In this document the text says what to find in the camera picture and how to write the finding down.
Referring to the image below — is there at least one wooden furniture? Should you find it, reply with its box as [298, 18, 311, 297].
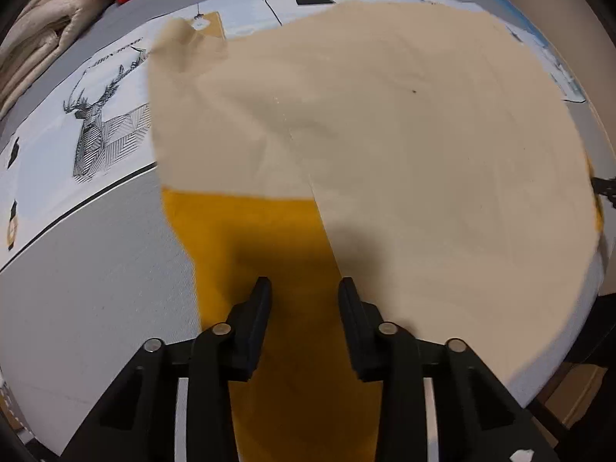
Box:
[529, 356, 611, 446]

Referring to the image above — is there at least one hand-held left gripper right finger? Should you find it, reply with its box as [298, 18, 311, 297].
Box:
[338, 278, 561, 462]

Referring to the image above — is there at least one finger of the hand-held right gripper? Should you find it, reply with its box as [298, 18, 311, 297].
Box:
[592, 177, 616, 204]

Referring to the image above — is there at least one beige and yellow hooded jacket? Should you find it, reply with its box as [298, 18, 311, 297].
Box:
[146, 1, 606, 462]

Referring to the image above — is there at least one white fluffy folded blanket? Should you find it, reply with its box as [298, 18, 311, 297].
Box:
[0, 0, 121, 121]

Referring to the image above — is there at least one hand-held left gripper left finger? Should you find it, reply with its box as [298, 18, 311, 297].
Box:
[62, 278, 273, 462]

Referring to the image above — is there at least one grey deer print bedsheet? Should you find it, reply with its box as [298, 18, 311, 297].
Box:
[0, 0, 608, 458]

